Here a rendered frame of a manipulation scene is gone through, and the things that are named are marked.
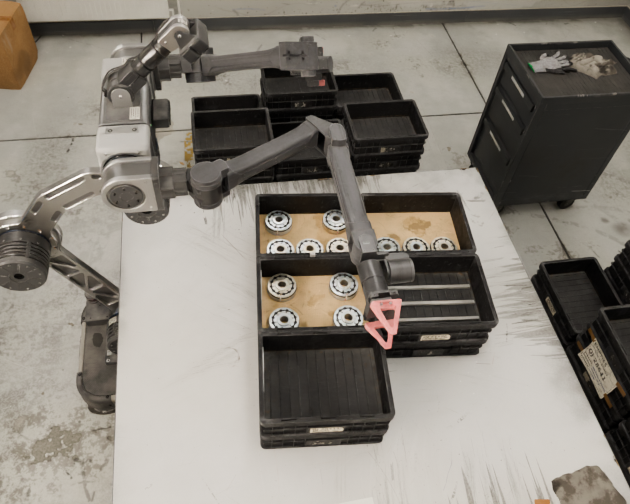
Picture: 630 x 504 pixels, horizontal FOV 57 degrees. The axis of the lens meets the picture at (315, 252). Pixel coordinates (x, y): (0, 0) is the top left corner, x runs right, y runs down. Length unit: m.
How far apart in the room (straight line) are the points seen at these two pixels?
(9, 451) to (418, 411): 1.75
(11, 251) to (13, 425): 1.02
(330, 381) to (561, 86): 1.98
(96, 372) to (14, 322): 0.68
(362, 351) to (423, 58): 3.16
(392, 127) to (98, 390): 1.97
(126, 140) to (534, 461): 1.58
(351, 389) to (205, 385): 0.50
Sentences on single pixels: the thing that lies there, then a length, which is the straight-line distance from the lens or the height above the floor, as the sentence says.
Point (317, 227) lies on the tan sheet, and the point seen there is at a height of 0.83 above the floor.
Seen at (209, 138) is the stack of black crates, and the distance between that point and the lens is 3.12.
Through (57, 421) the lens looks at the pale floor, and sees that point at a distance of 2.89.
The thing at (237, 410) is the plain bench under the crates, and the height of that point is 0.70.
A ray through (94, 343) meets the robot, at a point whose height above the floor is 0.24.
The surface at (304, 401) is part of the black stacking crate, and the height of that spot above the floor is 0.83.
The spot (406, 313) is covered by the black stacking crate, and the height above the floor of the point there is 0.83.
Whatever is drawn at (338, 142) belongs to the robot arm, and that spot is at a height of 1.50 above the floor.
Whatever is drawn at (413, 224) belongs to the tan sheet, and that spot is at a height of 0.83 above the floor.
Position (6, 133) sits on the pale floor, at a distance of 4.17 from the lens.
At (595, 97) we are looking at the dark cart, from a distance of 3.20.
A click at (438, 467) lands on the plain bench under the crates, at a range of 2.01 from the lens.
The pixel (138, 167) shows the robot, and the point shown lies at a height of 1.50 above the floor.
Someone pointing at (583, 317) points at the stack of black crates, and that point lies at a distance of 3.05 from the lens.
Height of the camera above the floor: 2.55
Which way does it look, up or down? 52 degrees down
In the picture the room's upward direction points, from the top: 7 degrees clockwise
